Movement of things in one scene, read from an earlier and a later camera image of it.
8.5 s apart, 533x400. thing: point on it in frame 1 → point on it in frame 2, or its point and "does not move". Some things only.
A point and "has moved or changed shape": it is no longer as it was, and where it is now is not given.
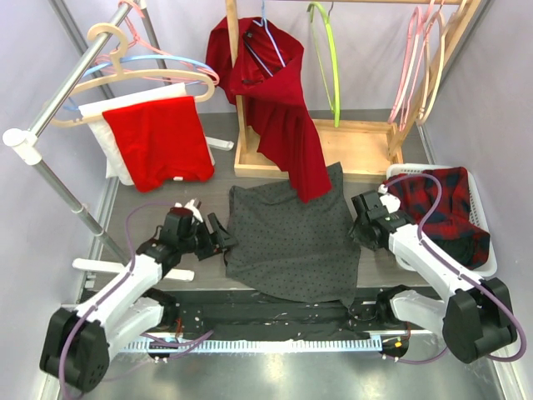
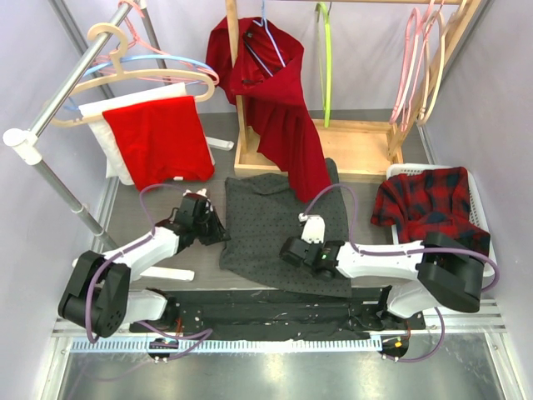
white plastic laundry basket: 490,269 does not move
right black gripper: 356,233 → 321,245
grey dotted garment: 282,247 has moved or changed shape
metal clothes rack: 29,147 does not move
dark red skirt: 269,75 does not move
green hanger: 336,82 → 325,22
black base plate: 233,313 does not move
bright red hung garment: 161,142 does not move
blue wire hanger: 263,22 does not move
